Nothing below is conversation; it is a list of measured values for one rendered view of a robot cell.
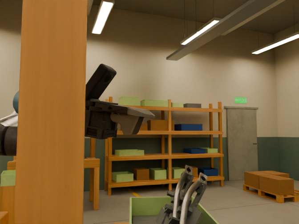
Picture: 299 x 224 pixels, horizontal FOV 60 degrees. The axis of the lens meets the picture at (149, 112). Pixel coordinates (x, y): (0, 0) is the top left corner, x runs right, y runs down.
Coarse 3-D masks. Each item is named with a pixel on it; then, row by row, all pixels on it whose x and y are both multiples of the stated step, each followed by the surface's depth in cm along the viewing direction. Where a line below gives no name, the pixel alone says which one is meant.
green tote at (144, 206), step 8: (136, 200) 167; (144, 200) 168; (152, 200) 168; (160, 200) 168; (168, 200) 169; (192, 200) 167; (136, 208) 167; (144, 208) 167; (152, 208) 168; (160, 208) 168; (200, 208) 148; (208, 216) 133
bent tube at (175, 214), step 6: (186, 168) 139; (192, 168) 140; (186, 174) 139; (180, 180) 143; (180, 186) 143; (180, 192) 143; (174, 198) 140; (174, 204) 136; (174, 210) 133; (174, 216) 129
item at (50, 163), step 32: (32, 0) 37; (64, 0) 38; (32, 32) 37; (64, 32) 38; (32, 64) 36; (64, 64) 37; (32, 96) 36; (64, 96) 37; (32, 128) 36; (64, 128) 37; (32, 160) 35; (64, 160) 36; (32, 192) 35; (64, 192) 36
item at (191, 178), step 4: (188, 176) 143; (192, 176) 142; (188, 180) 142; (192, 180) 142; (188, 184) 142; (188, 188) 141; (184, 192) 143; (188, 204) 130; (168, 216) 140; (168, 220) 133
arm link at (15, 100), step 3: (18, 93) 64; (15, 96) 64; (18, 96) 63; (15, 99) 64; (18, 99) 63; (12, 102) 64; (15, 102) 63; (18, 102) 63; (15, 105) 64; (15, 108) 64; (15, 111) 65
